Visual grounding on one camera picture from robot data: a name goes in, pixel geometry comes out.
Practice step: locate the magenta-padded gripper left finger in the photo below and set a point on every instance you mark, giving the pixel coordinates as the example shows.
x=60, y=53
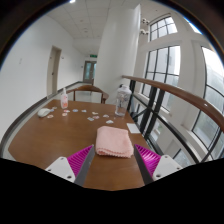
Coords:
x=80, y=160

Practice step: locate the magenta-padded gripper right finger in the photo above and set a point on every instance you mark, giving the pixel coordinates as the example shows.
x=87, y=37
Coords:
x=150, y=160

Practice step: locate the pink towel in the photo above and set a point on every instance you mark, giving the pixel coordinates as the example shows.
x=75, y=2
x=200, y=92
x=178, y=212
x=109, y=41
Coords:
x=113, y=141

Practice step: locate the white paper card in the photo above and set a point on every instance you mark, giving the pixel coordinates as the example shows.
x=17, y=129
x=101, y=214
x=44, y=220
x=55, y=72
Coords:
x=133, y=128

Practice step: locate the white computer mouse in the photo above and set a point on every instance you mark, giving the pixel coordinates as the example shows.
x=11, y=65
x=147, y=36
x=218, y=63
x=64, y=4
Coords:
x=43, y=112

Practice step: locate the white pump bottle orange label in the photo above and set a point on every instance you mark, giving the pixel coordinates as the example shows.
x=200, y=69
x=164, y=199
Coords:
x=64, y=100

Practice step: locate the clear plastic water bottle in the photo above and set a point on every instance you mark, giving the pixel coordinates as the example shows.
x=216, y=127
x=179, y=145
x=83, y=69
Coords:
x=123, y=100

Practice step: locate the wooden handrail black balusters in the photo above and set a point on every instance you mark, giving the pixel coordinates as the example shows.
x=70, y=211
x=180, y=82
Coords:
x=180, y=95

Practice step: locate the wooden chair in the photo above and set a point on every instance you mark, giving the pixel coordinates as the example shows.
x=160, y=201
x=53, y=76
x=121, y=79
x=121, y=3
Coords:
x=87, y=88

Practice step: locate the glazed double door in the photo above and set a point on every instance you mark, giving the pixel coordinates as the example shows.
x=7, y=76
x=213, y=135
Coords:
x=89, y=71

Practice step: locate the white single door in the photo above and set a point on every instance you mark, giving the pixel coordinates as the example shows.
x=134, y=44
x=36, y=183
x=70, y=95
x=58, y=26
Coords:
x=54, y=71

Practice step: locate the large black-framed window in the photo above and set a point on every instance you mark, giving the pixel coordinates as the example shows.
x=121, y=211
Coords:
x=165, y=60

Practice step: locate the green exit sign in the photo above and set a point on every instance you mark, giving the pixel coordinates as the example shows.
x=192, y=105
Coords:
x=93, y=56

